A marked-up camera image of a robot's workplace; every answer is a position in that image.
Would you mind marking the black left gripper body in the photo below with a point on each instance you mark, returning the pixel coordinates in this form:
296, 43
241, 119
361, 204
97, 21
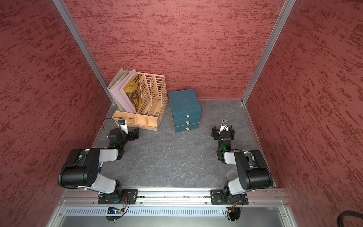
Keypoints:
130, 136

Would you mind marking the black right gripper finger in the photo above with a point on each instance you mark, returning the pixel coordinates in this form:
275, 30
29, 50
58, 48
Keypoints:
232, 133
215, 133

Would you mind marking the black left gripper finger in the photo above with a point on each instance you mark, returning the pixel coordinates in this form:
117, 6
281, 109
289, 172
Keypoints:
136, 135
136, 130

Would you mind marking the teal drawer cabinet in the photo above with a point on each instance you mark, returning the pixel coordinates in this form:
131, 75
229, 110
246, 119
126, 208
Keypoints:
186, 110

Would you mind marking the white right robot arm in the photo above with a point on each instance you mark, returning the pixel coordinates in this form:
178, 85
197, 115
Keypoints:
252, 170

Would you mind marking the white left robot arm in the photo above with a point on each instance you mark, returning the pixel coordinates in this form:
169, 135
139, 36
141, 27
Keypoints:
81, 169

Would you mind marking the yellow patterned book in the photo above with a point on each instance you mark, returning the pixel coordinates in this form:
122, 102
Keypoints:
133, 92

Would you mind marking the beige plastic desk organizer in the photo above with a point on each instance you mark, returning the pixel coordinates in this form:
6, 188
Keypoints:
154, 101

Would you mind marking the blue white marker pen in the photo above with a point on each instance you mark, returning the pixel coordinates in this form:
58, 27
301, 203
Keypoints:
100, 167

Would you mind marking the grey-beige folder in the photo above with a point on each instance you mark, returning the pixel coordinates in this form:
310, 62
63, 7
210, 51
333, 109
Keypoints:
120, 75

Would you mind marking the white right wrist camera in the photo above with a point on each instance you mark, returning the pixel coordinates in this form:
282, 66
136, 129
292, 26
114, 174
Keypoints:
225, 124

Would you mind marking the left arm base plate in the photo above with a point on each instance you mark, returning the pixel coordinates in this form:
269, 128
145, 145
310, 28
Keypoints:
124, 195

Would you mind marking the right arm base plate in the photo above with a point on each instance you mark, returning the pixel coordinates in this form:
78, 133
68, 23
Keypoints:
224, 197

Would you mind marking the aluminium front rail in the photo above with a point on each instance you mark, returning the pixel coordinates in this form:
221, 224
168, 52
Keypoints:
175, 207

